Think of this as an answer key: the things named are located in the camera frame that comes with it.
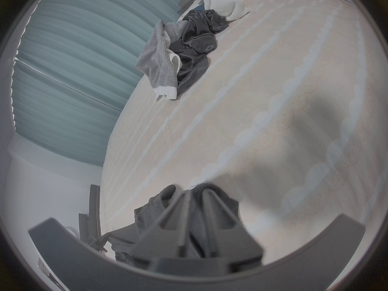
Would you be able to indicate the pile of clothes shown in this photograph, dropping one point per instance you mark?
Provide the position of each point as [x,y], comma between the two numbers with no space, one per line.
[194,38]

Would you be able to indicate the grey bedside table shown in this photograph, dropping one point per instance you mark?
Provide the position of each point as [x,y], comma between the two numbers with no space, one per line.
[185,0]

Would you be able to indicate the bed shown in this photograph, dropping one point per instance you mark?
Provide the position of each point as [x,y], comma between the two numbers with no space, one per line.
[272,117]

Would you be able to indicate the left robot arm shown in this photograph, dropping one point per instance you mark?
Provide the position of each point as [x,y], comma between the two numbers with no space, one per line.
[95,242]

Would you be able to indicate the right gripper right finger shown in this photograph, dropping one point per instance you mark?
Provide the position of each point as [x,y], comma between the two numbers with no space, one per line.
[230,238]

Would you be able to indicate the blue-green curtain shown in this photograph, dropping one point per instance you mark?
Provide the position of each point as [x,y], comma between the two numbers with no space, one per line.
[60,117]
[91,26]

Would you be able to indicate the black chest of drawers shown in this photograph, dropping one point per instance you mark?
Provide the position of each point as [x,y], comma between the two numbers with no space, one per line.
[94,211]

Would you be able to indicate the white trash bin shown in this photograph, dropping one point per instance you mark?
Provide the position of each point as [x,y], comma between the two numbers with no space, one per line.
[71,232]

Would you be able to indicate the black T-shirt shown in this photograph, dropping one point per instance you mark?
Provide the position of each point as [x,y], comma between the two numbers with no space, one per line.
[148,211]

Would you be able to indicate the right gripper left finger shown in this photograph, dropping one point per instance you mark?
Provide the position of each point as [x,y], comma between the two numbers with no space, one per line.
[169,232]

